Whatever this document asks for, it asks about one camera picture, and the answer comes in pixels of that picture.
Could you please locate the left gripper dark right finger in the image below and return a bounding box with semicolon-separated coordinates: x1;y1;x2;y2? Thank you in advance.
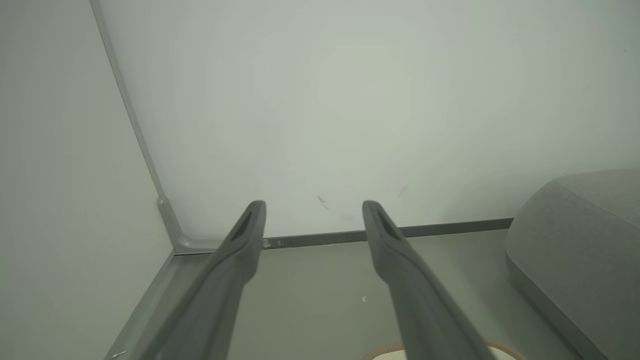
362;200;496;360

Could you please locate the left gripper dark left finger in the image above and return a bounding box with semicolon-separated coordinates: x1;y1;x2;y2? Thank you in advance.
131;200;267;360

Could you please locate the grey fabric sofa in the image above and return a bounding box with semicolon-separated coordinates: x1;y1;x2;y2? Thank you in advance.
504;169;640;360

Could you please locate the grey metal partition foot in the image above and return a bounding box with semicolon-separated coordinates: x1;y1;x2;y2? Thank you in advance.
157;196;223;255

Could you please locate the cream perforated laundry basket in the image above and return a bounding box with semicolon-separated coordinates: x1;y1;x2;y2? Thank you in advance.
362;341;526;360

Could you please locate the black baseboard strip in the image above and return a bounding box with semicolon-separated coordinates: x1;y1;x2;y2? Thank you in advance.
260;218;515;249

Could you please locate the grey corner trim strip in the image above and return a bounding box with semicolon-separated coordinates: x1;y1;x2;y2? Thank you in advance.
90;0;166;201

